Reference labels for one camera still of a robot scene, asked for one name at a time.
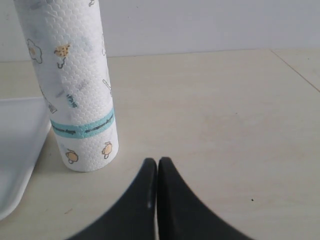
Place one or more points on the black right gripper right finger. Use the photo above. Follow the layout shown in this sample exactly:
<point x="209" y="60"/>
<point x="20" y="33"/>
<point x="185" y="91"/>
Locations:
<point x="181" y="215"/>

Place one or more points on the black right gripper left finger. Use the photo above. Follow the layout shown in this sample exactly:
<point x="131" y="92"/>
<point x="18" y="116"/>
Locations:
<point x="132" y="217"/>

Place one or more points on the white rectangular plastic tray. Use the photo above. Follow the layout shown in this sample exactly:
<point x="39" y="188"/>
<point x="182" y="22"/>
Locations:
<point x="24" y="125"/>

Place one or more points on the printed white paper towel roll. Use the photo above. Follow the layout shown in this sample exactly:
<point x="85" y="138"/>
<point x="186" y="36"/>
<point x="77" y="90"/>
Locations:
<point x="66" y="45"/>

